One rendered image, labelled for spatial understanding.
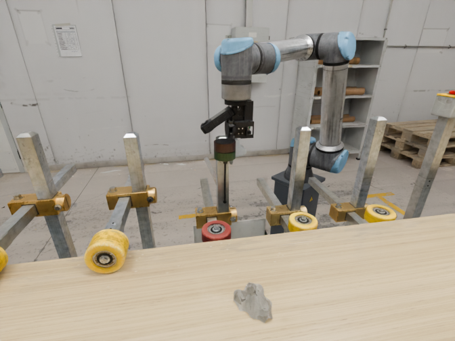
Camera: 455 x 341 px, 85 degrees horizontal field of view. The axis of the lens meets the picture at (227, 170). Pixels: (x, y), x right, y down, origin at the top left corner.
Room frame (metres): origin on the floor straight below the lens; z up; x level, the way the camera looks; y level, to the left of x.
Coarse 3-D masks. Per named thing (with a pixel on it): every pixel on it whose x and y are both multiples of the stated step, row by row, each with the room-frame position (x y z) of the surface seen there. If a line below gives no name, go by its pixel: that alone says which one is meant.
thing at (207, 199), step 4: (200, 180) 0.93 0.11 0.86; (204, 180) 0.93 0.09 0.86; (200, 184) 0.94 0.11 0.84; (204, 184) 0.90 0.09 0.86; (208, 184) 0.90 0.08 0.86; (204, 188) 0.86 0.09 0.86; (208, 188) 0.86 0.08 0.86; (204, 192) 0.83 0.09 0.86; (208, 192) 0.83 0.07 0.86; (204, 196) 0.80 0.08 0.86; (208, 196) 0.80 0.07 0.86; (204, 200) 0.77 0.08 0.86; (208, 200) 0.77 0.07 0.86; (212, 200) 0.77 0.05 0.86; (204, 204) 0.74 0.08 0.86; (208, 204) 0.74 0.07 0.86; (212, 204) 0.74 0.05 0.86; (208, 220) 0.65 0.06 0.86; (212, 220) 0.65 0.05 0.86; (216, 220) 0.65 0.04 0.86
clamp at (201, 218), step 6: (204, 210) 0.69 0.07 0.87; (210, 210) 0.69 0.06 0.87; (216, 210) 0.69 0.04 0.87; (234, 210) 0.69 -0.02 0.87; (198, 216) 0.66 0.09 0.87; (204, 216) 0.66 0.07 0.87; (210, 216) 0.67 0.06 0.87; (216, 216) 0.67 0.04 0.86; (222, 216) 0.67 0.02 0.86; (228, 216) 0.68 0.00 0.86; (234, 216) 0.68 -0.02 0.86; (198, 222) 0.66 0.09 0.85; (204, 222) 0.66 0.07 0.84; (228, 222) 0.68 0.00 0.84; (198, 228) 0.66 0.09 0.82
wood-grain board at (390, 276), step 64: (128, 256) 0.45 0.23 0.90; (192, 256) 0.45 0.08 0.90; (256, 256) 0.45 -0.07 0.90; (320, 256) 0.45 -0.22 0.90; (384, 256) 0.45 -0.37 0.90; (448, 256) 0.45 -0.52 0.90; (0, 320) 0.29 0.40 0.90; (64, 320) 0.29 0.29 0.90; (128, 320) 0.29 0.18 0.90; (192, 320) 0.29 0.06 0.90; (256, 320) 0.29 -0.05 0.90; (320, 320) 0.29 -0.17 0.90; (384, 320) 0.29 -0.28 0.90; (448, 320) 0.29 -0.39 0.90
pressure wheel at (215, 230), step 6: (210, 222) 0.58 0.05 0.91; (216, 222) 0.58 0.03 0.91; (222, 222) 0.58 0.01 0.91; (204, 228) 0.55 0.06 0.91; (210, 228) 0.55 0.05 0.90; (216, 228) 0.54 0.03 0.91; (222, 228) 0.55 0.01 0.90; (228, 228) 0.55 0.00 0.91; (204, 234) 0.52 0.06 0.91; (210, 234) 0.52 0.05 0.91; (216, 234) 0.52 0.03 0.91; (222, 234) 0.52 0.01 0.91; (228, 234) 0.53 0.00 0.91; (204, 240) 0.52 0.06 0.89; (210, 240) 0.51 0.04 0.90; (216, 240) 0.51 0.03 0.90
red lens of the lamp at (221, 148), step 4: (216, 144) 0.63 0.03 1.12; (220, 144) 0.63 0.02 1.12; (228, 144) 0.63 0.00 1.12; (232, 144) 0.63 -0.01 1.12; (216, 148) 0.63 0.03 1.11; (220, 148) 0.62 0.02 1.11; (224, 148) 0.62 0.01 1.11; (228, 148) 0.62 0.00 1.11; (232, 148) 0.63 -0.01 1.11; (224, 152) 0.62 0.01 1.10; (228, 152) 0.62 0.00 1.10
